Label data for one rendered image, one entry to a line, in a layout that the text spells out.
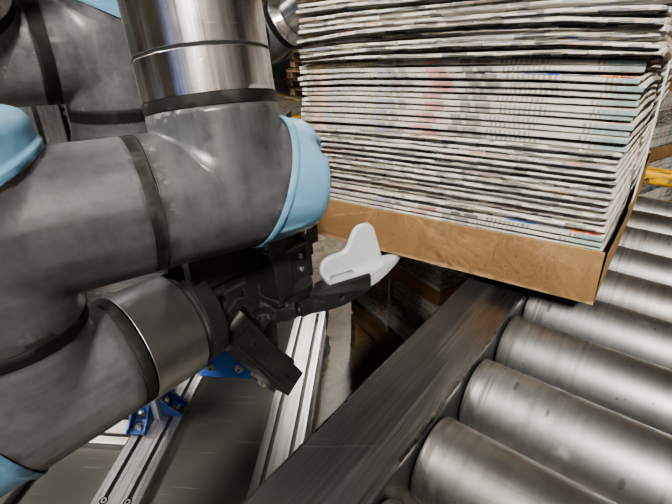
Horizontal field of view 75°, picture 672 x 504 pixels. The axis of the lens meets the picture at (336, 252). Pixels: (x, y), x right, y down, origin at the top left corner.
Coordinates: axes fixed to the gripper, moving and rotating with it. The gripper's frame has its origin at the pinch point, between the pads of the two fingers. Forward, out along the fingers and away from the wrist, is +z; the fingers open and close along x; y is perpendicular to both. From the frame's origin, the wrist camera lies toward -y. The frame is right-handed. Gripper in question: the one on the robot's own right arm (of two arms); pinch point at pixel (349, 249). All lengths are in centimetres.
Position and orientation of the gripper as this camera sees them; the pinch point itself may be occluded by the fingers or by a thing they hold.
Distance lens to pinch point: 46.7
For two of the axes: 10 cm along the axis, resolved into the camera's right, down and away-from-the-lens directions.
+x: -7.8, -2.1, 5.8
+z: 6.2, -3.5, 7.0
